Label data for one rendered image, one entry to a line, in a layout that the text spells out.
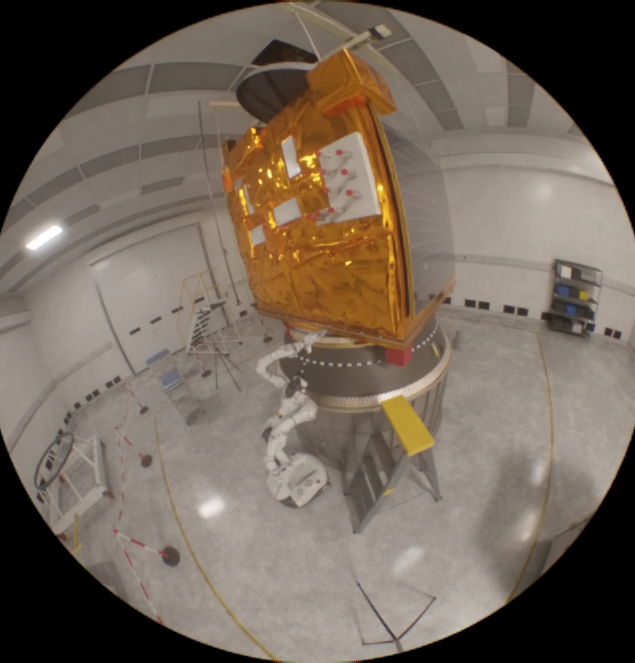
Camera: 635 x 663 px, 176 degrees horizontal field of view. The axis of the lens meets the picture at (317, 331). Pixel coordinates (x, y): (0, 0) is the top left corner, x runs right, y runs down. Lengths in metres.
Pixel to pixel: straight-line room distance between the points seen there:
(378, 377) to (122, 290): 8.64
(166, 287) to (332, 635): 9.55
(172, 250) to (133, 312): 2.82
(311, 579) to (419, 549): 1.07
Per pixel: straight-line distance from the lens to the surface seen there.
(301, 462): 2.56
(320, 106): 1.42
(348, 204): 1.18
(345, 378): 1.73
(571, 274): 6.58
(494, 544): 2.77
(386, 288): 1.15
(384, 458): 1.40
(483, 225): 6.50
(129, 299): 8.88
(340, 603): 2.51
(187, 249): 9.01
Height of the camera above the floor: 2.45
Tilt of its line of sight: 24 degrees down
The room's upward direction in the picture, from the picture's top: 13 degrees counter-clockwise
